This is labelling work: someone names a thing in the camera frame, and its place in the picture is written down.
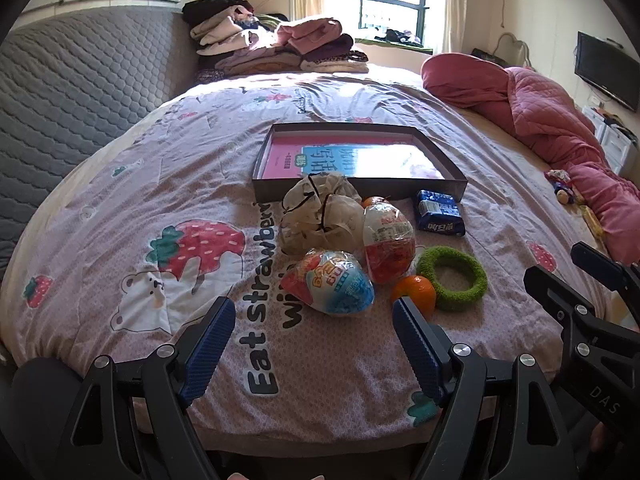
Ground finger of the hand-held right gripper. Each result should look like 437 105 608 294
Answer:
523 265 608 361
571 241 640 306

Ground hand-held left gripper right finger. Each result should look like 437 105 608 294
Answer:
391 296 576 480

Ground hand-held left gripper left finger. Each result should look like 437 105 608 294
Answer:
55 297 237 480

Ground green fuzzy ring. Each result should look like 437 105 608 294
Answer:
416 246 488 312

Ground blue and white toy egg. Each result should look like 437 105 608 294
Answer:
279 249 375 317

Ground red and white toy egg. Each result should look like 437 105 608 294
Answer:
362 203 416 285

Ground blue tissue packet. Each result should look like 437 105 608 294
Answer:
415 189 467 237

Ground sheer beige drawstring bag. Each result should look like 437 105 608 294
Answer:
277 171 368 257

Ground shallow grey cardboard box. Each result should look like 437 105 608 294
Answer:
251 122 468 204

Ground small toy doll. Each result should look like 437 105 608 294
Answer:
545 169 586 206

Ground white storage drawers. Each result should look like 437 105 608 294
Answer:
582 105 638 176

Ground pink quilted comforter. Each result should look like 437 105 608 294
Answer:
500 66 640 266

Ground black flat television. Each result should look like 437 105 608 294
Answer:
574 31 640 113

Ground pink and blue book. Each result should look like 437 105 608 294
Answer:
262 132 448 181

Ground pink pillow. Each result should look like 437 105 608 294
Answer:
421 52 516 111

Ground curved metal chair back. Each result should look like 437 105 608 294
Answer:
492 32 533 68

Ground grey quilted headboard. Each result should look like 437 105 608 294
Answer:
0 7 201 281

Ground pile of folded clothes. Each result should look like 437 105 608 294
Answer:
181 0 371 83

